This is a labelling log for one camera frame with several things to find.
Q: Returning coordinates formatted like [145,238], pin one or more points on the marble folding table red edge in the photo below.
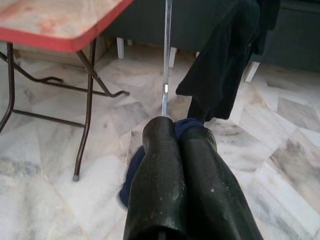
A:
[50,20]

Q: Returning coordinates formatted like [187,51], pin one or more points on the dark navy garment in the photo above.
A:
[132,180]

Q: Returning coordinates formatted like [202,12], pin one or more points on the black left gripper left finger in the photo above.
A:
[157,187]

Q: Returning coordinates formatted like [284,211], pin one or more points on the black polo shirt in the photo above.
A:
[225,62]

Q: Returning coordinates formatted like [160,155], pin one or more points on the silver metal clothes rack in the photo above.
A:
[166,50]

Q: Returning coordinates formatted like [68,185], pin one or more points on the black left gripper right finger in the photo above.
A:
[212,195]

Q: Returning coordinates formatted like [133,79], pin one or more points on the black tv console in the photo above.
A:
[295,37]

